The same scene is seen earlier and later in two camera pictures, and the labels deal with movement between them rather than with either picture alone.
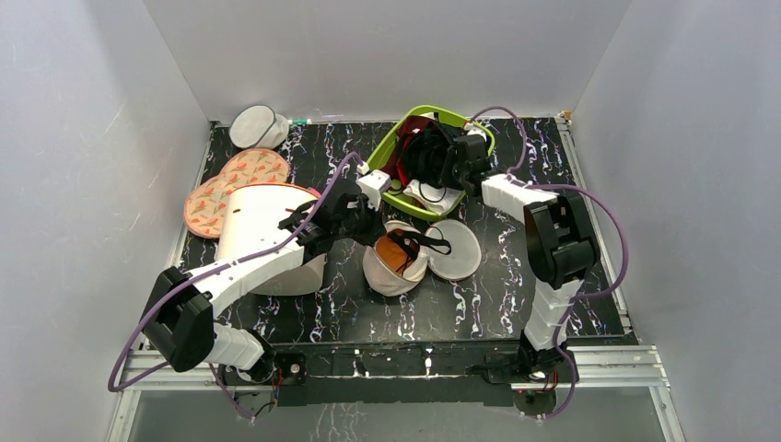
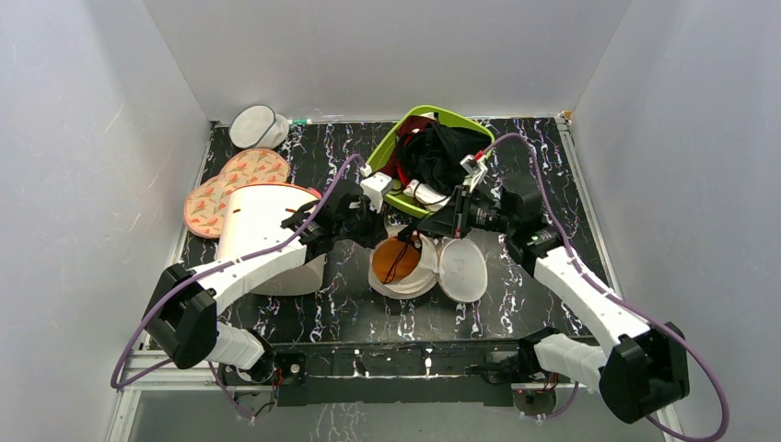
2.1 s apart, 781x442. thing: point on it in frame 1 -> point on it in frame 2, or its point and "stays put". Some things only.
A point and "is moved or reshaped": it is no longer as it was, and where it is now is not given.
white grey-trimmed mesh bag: x=259 y=126 stays put
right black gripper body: x=431 y=158 -> x=458 y=212
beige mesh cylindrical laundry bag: x=454 y=250 -> x=385 y=289
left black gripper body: x=362 y=227 stays put
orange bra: x=393 y=254 is moved or reshaped
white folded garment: x=438 y=199 stays put
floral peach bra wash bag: x=206 y=203 stays put
